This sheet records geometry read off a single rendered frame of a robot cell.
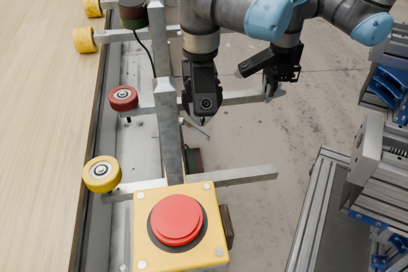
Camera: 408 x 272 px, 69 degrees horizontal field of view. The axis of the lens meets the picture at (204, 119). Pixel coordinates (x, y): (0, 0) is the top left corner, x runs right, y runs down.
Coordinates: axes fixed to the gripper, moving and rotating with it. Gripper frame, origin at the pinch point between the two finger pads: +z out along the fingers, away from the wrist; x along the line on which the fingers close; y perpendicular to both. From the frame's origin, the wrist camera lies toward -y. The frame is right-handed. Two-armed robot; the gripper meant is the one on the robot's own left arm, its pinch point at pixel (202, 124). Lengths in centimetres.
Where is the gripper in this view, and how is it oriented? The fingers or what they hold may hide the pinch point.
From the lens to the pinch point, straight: 71.0
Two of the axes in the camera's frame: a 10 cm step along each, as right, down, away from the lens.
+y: -1.6, -7.0, 6.9
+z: 0.0, 7.0, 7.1
